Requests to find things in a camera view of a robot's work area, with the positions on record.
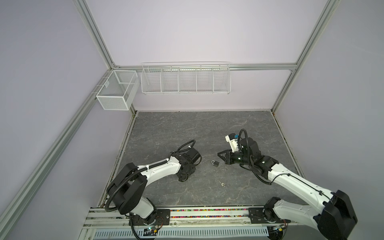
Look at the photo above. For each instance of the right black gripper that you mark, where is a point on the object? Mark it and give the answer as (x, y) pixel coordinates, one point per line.
(228, 159)

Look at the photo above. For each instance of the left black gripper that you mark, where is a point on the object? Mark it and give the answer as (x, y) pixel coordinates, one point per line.
(183, 177)

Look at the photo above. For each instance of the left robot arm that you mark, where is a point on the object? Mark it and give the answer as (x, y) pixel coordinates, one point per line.
(125, 192)

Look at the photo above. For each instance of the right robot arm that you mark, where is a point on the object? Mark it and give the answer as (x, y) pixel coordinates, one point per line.
(331, 213)

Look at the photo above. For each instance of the grey padlock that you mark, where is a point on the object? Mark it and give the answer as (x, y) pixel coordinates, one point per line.
(215, 163)

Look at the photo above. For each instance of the white mesh box basket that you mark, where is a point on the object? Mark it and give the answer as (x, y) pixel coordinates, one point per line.
(118, 91)

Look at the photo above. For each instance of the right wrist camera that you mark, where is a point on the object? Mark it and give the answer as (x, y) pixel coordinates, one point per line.
(232, 139)

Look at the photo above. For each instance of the white vented cable duct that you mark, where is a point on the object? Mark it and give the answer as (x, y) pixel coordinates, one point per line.
(182, 233)

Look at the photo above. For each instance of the white wire shelf basket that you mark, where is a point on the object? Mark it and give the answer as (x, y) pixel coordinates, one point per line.
(186, 78)

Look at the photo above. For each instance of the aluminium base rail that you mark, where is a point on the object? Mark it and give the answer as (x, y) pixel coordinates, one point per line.
(219, 216)

